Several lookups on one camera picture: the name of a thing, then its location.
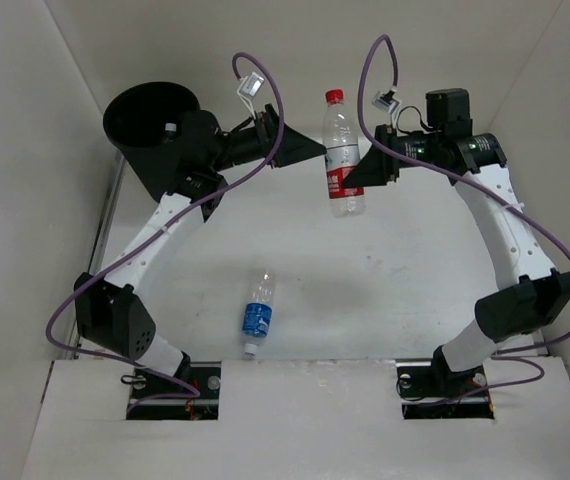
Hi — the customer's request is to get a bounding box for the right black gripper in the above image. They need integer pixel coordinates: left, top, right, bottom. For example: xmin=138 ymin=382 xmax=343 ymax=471
xmin=341 ymin=125 xmax=442 ymax=189

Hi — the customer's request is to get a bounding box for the red-capped red-label bottle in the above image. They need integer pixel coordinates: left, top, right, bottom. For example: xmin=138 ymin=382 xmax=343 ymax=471
xmin=322 ymin=89 xmax=366 ymax=218

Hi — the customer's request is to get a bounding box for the blue-label clear bottle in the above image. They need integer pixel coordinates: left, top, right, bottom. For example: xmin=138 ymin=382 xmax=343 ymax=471
xmin=241 ymin=269 xmax=276 ymax=358

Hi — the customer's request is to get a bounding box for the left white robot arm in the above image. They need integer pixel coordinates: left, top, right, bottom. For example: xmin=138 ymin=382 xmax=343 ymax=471
xmin=74 ymin=106 xmax=326 ymax=399

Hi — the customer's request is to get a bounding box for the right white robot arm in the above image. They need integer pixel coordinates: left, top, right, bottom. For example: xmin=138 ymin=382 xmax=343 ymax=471
xmin=341 ymin=88 xmax=570 ymax=398

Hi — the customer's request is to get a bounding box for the black plastic waste bin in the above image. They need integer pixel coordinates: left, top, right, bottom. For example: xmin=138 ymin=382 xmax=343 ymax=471
xmin=103 ymin=81 xmax=200 ymax=202

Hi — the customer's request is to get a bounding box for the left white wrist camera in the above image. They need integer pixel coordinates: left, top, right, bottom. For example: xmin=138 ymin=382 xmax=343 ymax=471
xmin=236 ymin=72 xmax=265 ymax=117

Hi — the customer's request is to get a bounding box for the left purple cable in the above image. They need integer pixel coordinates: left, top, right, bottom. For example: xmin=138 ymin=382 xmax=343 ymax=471
xmin=46 ymin=52 xmax=286 ymax=419

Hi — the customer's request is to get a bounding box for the purple cable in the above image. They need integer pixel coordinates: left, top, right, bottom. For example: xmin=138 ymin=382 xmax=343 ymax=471
xmin=46 ymin=52 xmax=286 ymax=419
xmin=356 ymin=33 xmax=570 ymax=406

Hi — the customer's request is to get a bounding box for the right aluminium frame rail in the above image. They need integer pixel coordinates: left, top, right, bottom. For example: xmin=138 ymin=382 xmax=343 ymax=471
xmin=468 ymin=135 xmax=495 ymax=164

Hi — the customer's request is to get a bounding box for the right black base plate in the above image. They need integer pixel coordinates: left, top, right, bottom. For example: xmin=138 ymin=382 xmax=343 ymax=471
xmin=396 ymin=360 xmax=494 ymax=420

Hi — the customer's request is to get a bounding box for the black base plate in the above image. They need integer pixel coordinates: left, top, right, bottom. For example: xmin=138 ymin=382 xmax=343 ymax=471
xmin=396 ymin=360 xmax=494 ymax=420
xmin=120 ymin=362 xmax=222 ymax=421

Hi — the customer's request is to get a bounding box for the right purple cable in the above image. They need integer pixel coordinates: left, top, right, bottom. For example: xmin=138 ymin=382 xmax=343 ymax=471
xmin=356 ymin=33 xmax=570 ymax=406

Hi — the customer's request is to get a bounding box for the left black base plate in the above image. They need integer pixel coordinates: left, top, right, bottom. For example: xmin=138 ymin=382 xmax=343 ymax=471
xmin=120 ymin=362 xmax=222 ymax=421

